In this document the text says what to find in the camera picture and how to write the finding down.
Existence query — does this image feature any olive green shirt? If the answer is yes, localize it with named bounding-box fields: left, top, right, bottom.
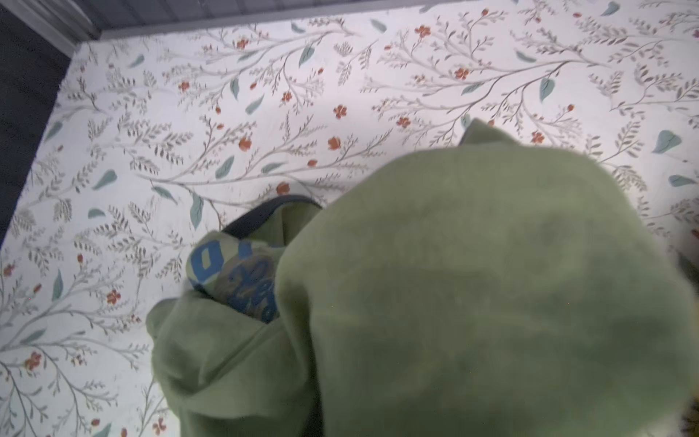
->
left=147, top=121, right=698, bottom=436

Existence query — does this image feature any aluminium corner frame post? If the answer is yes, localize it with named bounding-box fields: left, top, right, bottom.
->
left=1, top=0, right=101, bottom=58

